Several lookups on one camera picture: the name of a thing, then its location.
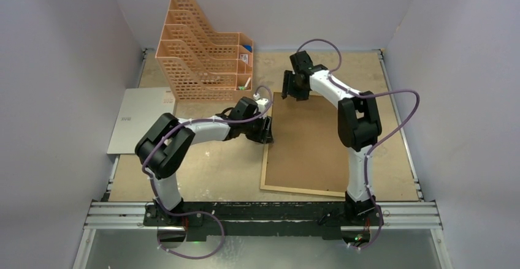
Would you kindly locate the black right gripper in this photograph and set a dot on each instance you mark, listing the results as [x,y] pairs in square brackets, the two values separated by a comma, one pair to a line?
[295,83]

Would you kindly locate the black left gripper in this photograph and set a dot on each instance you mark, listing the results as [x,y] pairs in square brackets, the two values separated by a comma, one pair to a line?
[263,135]

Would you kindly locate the brown frame backing board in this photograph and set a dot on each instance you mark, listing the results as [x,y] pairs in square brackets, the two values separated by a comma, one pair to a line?
[308,145]

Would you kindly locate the wooden picture frame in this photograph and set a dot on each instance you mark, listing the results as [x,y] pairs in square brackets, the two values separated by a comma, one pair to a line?
[266,165]

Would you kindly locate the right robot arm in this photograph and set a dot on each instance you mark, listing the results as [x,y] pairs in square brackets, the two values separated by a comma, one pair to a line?
[358,125]

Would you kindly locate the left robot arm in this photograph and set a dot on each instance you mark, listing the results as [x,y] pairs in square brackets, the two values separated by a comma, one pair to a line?
[164,146]

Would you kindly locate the green white item in organizer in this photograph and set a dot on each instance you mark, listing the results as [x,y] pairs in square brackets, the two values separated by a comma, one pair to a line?
[244,82]

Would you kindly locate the red white item in organizer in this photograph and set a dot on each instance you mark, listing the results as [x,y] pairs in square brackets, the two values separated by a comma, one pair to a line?
[244,58]

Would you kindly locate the blue item in organizer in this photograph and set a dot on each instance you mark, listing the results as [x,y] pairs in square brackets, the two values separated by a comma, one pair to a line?
[248,48]

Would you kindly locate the orange plastic file organizer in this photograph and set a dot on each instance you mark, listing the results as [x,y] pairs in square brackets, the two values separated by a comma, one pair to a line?
[200,63]

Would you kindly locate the grey booklet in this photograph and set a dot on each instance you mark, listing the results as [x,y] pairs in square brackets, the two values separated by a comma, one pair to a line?
[140,108]

